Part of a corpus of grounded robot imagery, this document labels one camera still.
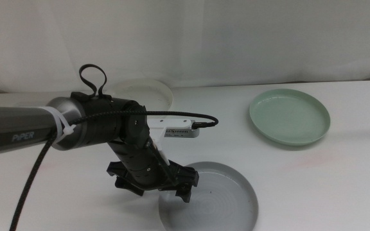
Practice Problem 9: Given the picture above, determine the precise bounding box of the grey shallow bowl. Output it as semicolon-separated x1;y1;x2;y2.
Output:
158;161;259;231

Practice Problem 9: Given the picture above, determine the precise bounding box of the white shallow bowl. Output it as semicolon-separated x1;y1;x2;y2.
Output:
103;78;174;112

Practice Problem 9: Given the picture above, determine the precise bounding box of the pale green shallow bowl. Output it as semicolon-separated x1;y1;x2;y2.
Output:
249;89;331;147

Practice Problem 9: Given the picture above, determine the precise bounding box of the white zip tie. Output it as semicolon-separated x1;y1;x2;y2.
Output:
42;105;76;144

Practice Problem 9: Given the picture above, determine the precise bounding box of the white backdrop curtain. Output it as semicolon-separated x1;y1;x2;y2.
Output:
0;0;370;94

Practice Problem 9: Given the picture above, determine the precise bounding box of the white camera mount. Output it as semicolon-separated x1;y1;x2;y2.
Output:
146;117;196;166

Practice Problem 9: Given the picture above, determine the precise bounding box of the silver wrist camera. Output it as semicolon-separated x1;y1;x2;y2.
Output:
164;127;200;139

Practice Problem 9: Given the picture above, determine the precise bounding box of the black strap loop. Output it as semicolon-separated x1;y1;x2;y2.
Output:
78;64;112;99

